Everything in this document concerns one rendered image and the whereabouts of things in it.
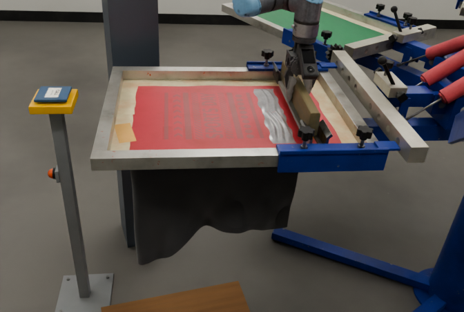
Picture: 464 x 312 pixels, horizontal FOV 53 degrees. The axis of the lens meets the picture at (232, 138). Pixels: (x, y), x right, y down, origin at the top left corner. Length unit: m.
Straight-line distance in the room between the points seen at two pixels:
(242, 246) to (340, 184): 0.81
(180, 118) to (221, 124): 0.13
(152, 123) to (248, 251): 1.11
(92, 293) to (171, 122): 1.02
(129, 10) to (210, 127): 0.59
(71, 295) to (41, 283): 0.17
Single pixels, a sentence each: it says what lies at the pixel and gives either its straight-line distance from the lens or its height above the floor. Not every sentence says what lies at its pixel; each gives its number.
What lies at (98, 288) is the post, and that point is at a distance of 2.22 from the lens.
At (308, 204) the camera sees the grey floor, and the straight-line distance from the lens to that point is 2.68.
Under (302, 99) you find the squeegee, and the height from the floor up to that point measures 1.05.
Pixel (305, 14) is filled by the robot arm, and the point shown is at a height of 1.28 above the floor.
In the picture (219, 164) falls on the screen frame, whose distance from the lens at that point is 1.23.
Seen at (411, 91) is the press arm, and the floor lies 1.04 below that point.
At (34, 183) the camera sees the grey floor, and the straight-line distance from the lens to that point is 2.88.
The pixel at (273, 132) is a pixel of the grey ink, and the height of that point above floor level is 0.96.
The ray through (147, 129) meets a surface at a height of 0.95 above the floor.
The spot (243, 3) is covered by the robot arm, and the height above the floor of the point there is 1.31.
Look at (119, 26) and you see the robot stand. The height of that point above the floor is 1.10.
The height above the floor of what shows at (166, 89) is 0.95.
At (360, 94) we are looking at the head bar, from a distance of 1.59.
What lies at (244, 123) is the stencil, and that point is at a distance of 1.44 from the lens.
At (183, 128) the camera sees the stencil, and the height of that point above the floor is 0.95.
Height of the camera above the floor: 1.67
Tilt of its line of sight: 32 degrees down
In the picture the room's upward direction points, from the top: 4 degrees clockwise
